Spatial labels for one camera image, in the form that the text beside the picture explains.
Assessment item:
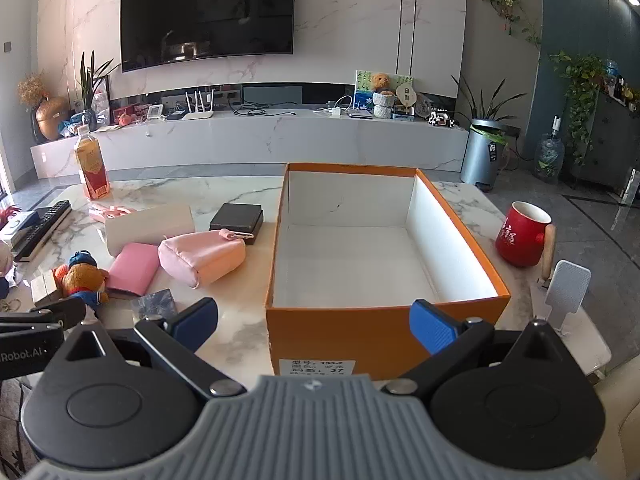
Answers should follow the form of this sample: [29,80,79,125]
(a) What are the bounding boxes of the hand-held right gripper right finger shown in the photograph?
[382,299,583,401]

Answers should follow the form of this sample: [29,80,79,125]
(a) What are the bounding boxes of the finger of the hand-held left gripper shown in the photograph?
[30,298,87,332]

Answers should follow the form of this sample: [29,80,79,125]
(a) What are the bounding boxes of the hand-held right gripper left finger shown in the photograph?
[42,297,248,401]

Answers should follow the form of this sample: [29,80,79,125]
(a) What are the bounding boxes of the teddy bear keychain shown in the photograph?
[52,251,110,308]

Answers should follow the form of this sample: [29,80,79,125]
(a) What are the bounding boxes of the pink fabric pouch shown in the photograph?
[158,228,247,289]

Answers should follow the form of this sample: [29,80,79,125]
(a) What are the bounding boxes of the pink wallet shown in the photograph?
[106,243,161,297]

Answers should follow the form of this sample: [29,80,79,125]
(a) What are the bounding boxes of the orange cardboard box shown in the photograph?
[265,162,512,377]

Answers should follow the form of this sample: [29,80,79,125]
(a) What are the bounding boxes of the white glasses case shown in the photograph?
[104,205,196,257]

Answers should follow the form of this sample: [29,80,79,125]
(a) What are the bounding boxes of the dark grey box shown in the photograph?
[209,203,264,246]

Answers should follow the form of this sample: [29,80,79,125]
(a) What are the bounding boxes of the wooden block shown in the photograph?
[30,270,66,306]

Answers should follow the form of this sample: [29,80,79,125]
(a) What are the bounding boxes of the small clear plastic packet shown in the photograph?
[131,289,177,320]

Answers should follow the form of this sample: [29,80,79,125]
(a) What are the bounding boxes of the knitted pink white doll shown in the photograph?
[0,240,15,298]

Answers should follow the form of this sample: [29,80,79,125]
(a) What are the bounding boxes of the white and blue box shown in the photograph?
[0,210,41,248]

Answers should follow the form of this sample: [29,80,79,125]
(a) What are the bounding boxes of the red mug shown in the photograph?
[495,201,557,281]

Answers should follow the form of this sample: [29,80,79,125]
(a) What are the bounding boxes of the orange drink bottle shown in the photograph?
[74,125,112,201]

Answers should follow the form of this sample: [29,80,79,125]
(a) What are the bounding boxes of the grey trash can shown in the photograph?
[460,119,506,187]

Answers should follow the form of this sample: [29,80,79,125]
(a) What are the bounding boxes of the marble television cabinet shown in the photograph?
[30,109,471,181]

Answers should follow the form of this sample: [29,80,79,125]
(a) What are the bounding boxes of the blue snack bag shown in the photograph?
[57,112,98,138]

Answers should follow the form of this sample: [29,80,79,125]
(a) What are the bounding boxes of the copper round vase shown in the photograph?
[32,96,71,142]

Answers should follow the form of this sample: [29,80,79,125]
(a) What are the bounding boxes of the white router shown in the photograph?
[181,89,217,121]

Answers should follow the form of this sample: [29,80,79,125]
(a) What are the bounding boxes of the clear water jug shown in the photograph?
[534,116,566,185]

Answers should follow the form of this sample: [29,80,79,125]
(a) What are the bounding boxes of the beige chair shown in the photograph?
[590,360,640,480]

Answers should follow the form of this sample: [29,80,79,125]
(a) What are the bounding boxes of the dried flowers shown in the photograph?
[17,72,51,108]

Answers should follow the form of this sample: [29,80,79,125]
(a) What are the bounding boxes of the white woven pot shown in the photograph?
[372,91,396,120]

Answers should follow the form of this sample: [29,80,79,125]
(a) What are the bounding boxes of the green plant in vase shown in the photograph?
[75,50,121,133]

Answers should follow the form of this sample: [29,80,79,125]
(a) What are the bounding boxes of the long leaf floor plant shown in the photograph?
[450,75,528,133]

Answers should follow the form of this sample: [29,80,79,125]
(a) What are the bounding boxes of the wooden hand fan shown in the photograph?
[395,82,418,113]

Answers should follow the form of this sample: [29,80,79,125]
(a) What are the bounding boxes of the colourful painting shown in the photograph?
[353,70,416,111]

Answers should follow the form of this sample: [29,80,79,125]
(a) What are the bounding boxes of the dark blue cabinet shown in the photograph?
[565,90,640,201]

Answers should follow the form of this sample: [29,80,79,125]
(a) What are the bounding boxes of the ivy plant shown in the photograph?
[547,51,608,166]

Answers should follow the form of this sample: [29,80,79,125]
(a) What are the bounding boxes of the hanging vine plant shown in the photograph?
[477,0,543,51]

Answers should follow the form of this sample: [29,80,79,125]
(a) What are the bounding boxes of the black cable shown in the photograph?
[230,101,296,120]

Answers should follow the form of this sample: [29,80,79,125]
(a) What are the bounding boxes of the wall television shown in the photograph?
[120,0,297,73]

